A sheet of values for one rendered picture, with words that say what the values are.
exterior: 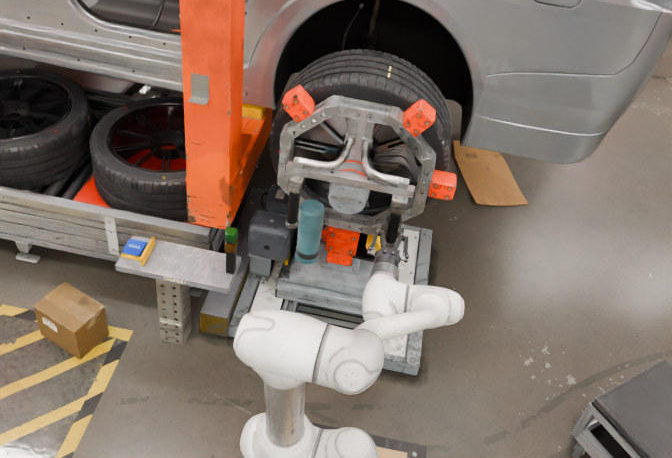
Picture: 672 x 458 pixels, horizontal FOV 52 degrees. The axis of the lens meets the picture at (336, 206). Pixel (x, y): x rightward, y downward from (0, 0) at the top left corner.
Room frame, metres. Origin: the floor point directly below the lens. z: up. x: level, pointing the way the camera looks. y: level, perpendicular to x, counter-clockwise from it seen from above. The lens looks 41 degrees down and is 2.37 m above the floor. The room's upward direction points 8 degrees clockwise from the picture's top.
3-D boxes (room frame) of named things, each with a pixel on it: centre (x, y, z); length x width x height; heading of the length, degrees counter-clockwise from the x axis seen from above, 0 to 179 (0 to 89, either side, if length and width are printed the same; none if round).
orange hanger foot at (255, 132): (2.30, 0.44, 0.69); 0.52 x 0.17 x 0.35; 176
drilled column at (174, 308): (1.75, 0.58, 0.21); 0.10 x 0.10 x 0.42; 86
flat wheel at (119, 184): (2.42, 0.78, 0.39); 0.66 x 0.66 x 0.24
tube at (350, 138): (1.83, 0.06, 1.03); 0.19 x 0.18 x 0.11; 176
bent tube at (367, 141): (1.82, -0.14, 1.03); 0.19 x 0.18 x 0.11; 176
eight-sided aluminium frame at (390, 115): (1.94, -0.05, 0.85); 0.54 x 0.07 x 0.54; 86
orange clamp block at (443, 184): (1.93, -0.36, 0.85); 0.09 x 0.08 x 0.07; 86
